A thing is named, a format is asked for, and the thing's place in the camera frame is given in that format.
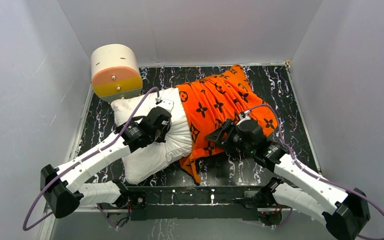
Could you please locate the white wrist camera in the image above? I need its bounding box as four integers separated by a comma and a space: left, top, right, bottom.
155, 97, 174, 113
237, 110, 251, 125

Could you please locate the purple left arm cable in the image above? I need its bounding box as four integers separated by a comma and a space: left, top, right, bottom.
22, 86, 161, 232

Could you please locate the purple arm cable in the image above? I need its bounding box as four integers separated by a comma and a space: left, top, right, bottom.
239, 103, 384, 240
22, 86, 161, 232

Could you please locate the cream drum with orange face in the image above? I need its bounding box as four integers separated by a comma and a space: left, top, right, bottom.
90, 44, 143, 103

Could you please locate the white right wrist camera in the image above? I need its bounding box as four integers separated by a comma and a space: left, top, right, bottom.
237, 110, 251, 125

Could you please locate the white pillow insert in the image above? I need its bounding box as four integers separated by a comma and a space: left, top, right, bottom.
110, 87, 193, 185

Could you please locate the orange patterned pillowcase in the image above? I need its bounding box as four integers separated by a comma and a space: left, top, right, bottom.
176, 64, 278, 184

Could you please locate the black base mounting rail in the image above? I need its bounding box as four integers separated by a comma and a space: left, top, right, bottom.
97, 185, 284, 222

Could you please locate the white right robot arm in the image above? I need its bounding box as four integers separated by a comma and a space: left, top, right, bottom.
205, 119, 371, 240

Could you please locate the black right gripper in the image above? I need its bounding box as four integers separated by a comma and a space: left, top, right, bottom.
204, 118, 255, 155

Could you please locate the aluminium frame rail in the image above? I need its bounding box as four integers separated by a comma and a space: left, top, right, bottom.
37, 189, 353, 240

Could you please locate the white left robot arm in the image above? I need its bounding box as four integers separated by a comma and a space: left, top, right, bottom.
40, 99, 174, 219

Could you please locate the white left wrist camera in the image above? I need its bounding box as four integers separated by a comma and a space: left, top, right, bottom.
155, 97, 174, 113

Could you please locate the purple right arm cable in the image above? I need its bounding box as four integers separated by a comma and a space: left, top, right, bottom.
239, 103, 384, 240

